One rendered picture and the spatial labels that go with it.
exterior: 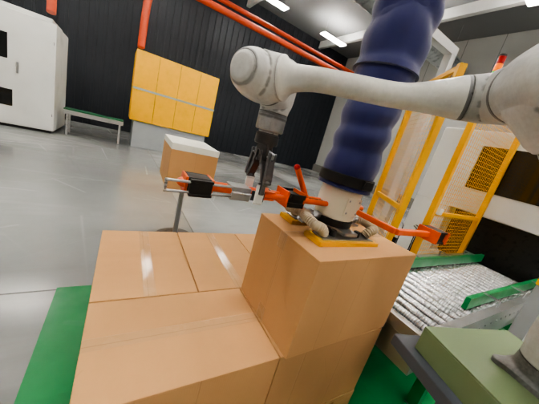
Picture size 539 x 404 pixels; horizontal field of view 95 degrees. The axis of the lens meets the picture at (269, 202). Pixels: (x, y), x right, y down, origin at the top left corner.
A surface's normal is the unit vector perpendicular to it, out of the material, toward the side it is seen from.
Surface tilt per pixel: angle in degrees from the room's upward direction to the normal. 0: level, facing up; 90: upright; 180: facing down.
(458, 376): 90
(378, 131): 70
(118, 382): 0
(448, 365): 90
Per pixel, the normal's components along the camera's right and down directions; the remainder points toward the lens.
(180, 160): 0.44, 0.34
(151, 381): 0.25, -0.93
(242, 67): -0.51, 0.11
